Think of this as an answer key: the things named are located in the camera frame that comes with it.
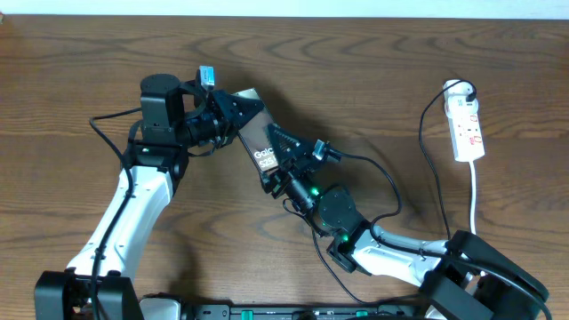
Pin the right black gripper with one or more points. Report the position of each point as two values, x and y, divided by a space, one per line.
300 157

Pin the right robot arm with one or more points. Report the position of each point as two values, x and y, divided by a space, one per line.
461 277

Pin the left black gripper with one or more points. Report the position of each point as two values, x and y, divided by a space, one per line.
228 106

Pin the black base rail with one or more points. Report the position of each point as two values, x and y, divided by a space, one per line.
306 312

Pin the white power strip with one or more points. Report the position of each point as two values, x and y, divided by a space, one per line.
461 108

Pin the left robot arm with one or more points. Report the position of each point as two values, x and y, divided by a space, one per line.
176 116

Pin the Galaxy S25 Ultra smartphone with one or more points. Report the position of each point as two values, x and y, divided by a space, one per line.
254 137

